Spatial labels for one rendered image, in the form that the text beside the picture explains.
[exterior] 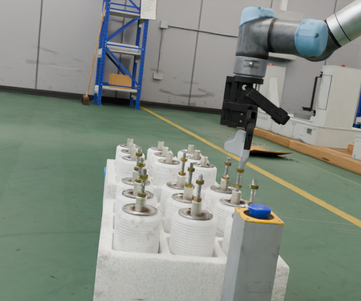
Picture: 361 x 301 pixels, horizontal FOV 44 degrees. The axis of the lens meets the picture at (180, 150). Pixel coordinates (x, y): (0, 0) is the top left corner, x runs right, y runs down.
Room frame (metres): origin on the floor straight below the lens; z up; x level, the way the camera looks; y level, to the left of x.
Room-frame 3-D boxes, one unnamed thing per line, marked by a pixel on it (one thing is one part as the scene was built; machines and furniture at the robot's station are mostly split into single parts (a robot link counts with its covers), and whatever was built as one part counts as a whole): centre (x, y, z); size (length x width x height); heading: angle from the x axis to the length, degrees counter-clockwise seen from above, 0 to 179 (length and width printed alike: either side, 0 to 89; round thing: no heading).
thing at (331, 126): (4.78, -1.21, 0.45); 1.61 x 0.57 x 0.74; 17
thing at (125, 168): (1.43, 0.15, 0.16); 0.10 x 0.10 x 0.18
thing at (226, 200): (1.05, -0.15, 0.25); 0.08 x 0.08 x 0.01
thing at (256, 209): (0.75, -0.15, 0.32); 0.04 x 0.04 x 0.02
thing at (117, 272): (1.03, -0.03, 0.09); 0.39 x 0.39 x 0.18; 9
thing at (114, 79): (6.66, 1.01, 0.36); 0.31 x 0.25 x 0.20; 107
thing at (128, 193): (1.01, 0.09, 0.25); 0.08 x 0.08 x 0.01
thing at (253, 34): (1.04, -0.14, 0.65); 0.09 x 0.08 x 0.11; 58
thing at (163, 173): (1.45, 0.03, 0.16); 0.10 x 0.10 x 0.18
